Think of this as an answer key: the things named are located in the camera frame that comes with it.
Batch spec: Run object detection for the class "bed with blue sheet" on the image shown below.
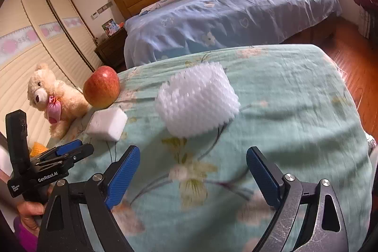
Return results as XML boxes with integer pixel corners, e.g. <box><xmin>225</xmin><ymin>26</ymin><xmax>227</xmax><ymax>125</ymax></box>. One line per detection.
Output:
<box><xmin>123</xmin><ymin>0</ymin><xmax>343</xmax><ymax>69</ymax></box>

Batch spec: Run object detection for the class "white foam fruit net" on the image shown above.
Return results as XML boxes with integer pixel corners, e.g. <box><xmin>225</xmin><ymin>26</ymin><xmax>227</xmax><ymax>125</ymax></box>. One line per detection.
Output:
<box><xmin>155</xmin><ymin>61</ymin><xmax>240</xmax><ymax>139</ymax></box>

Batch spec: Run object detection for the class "red apple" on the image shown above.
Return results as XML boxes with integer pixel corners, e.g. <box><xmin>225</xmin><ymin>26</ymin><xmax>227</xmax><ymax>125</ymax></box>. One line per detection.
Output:
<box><xmin>83</xmin><ymin>65</ymin><xmax>121</xmax><ymax>108</ymax></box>

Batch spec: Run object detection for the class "green floral blanket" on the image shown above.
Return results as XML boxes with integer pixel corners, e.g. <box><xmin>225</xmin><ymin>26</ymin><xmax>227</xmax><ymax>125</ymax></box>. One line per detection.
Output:
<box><xmin>57</xmin><ymin>44</ymin><xmax>373</xmax><ymax>252</ymax></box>

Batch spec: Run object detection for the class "yellow knitted object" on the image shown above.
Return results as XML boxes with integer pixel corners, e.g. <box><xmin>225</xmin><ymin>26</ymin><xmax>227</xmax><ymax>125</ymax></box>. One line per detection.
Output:
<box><xmin>30</xmin><ymin>142</ymin><xmax>49</xmax><ymax>156</ymax></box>

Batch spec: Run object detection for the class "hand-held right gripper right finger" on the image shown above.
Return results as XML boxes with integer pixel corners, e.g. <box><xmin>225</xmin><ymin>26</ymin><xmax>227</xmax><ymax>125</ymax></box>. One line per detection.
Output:
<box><xmin>246</xmin><ymin>146</ymin><xmax>350</xmax><ymax>252</ymax></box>

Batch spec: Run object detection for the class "photo frame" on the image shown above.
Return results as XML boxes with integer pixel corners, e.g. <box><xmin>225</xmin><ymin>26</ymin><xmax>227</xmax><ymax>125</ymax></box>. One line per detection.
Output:
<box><xmin>101</xmin><ymin>18</ymin><xmax>120</xmax><ymax>38</ymax></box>

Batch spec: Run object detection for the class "cream teddy bear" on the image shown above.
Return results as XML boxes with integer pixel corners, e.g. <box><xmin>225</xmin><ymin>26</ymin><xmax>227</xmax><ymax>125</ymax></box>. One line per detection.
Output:
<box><xmin>27</xmin><ymin>63</ymin><xmax>90</xmax><ymax>140</ymax></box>

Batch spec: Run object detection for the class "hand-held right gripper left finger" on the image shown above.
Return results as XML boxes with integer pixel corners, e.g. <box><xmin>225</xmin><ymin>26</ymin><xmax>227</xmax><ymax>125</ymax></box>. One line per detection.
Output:
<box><xmin>37</xmin><ymin>145</ymin><xmax>142</xmax><ymax>252</ymax></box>

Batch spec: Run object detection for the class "white foam block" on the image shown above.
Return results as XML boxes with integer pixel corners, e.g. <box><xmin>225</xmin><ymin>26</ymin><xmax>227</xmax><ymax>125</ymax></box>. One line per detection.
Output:
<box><xmin>86</xmin><ymin>108</ymin><xmax>128</xmax><ymax>142</ymax></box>

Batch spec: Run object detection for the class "person's left forearm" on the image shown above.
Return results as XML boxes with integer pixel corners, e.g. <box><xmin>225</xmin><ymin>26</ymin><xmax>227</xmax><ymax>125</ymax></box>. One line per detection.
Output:
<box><xmin>13</xmin><ymin>217</ymin><xmax>39</xmax><ymax>252</ymax></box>

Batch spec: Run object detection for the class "dark wooden nightstand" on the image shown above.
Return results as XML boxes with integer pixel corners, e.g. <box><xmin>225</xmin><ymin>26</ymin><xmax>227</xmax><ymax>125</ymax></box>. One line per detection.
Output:
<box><xmin>94</xmin><ymin>27</ymin><xmax>128</xmax><ymax>71</ymax></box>

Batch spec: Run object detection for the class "person's left hand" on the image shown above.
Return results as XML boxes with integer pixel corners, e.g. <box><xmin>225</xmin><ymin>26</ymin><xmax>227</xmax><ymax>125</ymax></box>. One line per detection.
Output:
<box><xmin>16</xmin><ymin>200</ymin><xmax>45</xmax><ymax>230</ymax></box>

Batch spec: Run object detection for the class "cream sliding-door wardrobe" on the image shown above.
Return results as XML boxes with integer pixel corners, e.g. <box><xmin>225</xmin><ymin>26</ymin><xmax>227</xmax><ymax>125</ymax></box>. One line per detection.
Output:
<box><xmin>0</xmin><ymin>0</ymin><xmax>98</xmax><ymax>134</ymax></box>

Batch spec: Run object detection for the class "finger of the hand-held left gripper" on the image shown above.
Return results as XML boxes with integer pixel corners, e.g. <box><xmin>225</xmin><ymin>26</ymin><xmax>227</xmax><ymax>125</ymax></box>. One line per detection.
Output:
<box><xmin>35</xmin><ymin>143</ymin><xmax>94</xmax><ymax>167</ymax></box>
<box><xmin>38</xmin><ymin>139</ymin><xmax>83</xmax><ymax>161</ymax></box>

